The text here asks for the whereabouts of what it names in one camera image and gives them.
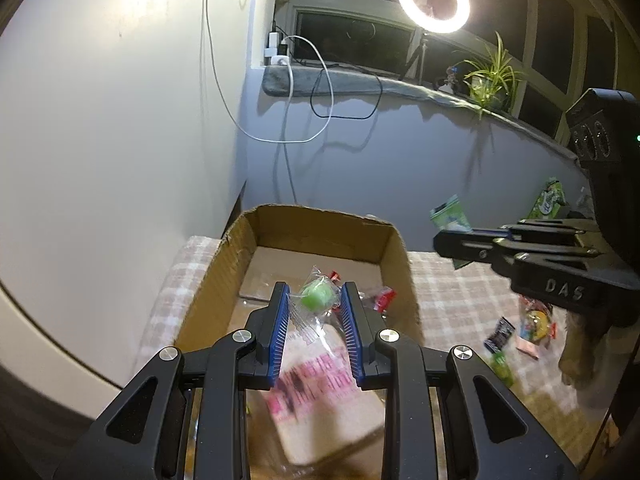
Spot green candy packet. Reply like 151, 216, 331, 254
287, 265, 346, 346
490, 352, 513, 386

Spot beige cloth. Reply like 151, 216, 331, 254
557, 307, 613, 406

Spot colourful clear snack packet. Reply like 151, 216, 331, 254
517, 295, 557, 346

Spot potted spider plant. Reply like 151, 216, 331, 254
460, 31, 528, 121

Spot cardboard box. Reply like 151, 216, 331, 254
172, 203, 423, 480

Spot green white snack packet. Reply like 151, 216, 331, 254
430, 195, 471, 233

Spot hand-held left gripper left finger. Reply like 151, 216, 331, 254
52, 281, 291, 480

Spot clear red-edged snack packet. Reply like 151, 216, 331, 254
360, 285, 398, 313

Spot black tripod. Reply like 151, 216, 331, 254
397, 34, 431, 83

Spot window frame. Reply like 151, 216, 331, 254
275, 0, 621, 141

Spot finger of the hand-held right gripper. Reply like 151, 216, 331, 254
467, 219, 596, 247
432, 230, 598, 281

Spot black cable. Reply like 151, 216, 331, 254
310, 60, 386, 122

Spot grey windowsill cover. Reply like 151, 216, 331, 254
262, 62, 591, 161

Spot green printed bag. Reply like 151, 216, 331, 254
527, 176, 568, 221

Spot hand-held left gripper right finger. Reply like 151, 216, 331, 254
341, 281, 583, 480

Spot white charger plugs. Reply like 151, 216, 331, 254
262, 30, 292, 67

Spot white cable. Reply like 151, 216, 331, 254
202, 0, 335, 206

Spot plaid tablecloth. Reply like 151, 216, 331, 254
135, 235, 571, 461

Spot small black sachet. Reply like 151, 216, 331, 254
484, 317, 516, 353

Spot beige pink-printed packet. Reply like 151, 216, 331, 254
265, 325, 388, 468

